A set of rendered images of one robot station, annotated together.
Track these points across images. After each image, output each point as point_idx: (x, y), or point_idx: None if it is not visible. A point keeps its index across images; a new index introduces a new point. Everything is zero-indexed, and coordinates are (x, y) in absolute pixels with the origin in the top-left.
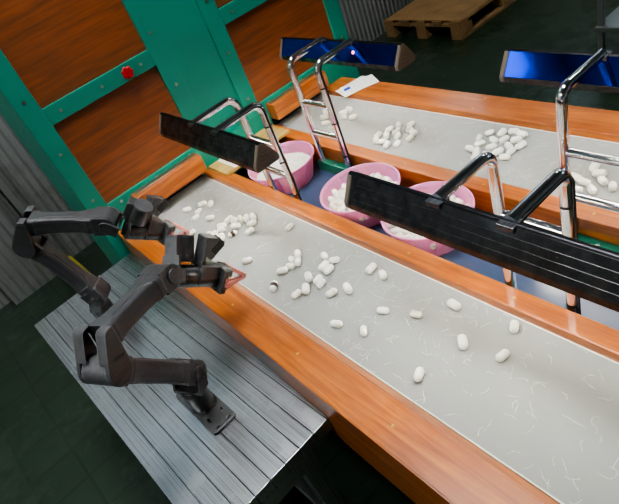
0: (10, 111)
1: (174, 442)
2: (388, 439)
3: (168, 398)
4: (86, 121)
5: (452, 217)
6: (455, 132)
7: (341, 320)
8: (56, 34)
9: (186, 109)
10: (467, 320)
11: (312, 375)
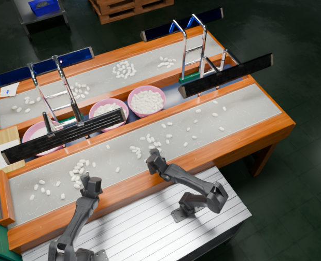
0: None
1: (201, 226)
2: (243, 142)
3: (174, 228)
4: None
5: (226, 73)
6: (100, 75)
7: (183, 143)
8: None
9: None
10: (205, 111)
11: (209, 156)
